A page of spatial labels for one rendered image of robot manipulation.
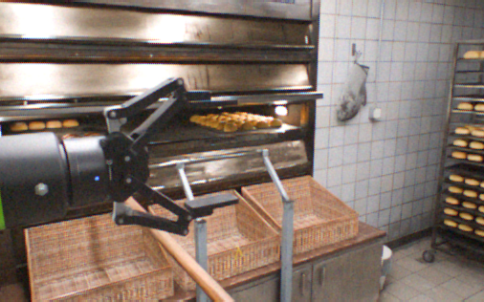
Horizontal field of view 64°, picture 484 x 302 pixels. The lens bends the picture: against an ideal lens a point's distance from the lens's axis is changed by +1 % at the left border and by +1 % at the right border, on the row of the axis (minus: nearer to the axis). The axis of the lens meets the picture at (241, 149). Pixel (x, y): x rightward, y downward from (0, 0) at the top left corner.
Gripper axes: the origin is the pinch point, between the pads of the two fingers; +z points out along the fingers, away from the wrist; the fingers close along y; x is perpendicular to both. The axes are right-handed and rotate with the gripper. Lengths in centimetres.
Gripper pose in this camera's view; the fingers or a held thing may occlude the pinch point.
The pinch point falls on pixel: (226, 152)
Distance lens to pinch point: 52.1
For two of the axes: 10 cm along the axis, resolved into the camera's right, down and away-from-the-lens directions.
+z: 8.5, -1.1, 5.2
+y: 0.0, 9.8, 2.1
